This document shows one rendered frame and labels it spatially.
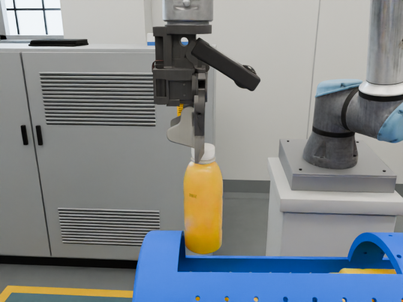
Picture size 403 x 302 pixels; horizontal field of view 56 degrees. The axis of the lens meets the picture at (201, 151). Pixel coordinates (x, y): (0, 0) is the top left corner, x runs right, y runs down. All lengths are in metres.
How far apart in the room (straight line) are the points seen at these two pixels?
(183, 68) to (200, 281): 0.32
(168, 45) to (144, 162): 1.74
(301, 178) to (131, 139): 1.39
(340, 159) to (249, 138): 2.47
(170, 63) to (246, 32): 2.79
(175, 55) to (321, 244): 0.71
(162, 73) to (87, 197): 1.96
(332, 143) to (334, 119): 0.07
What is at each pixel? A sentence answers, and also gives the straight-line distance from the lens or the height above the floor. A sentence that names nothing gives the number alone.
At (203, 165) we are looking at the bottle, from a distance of 0.62.
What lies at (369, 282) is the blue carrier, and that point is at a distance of 0.64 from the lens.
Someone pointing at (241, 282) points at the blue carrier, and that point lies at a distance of 0.60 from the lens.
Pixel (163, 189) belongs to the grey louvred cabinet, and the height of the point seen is 0.62.
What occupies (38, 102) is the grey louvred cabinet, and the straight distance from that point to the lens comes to 2.39.
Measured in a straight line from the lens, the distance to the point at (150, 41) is 2.27.
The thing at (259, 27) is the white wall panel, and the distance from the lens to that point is 3.36.
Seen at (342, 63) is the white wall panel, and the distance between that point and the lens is 3.51.
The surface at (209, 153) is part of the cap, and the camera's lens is 0.61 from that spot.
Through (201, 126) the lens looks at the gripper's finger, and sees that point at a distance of 0.56.
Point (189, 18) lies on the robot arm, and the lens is 0.56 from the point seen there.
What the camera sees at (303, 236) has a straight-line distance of 1.08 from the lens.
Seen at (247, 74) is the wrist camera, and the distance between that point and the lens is 0.58.
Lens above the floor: 1.58
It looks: 19 degrees down
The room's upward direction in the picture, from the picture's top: straight up
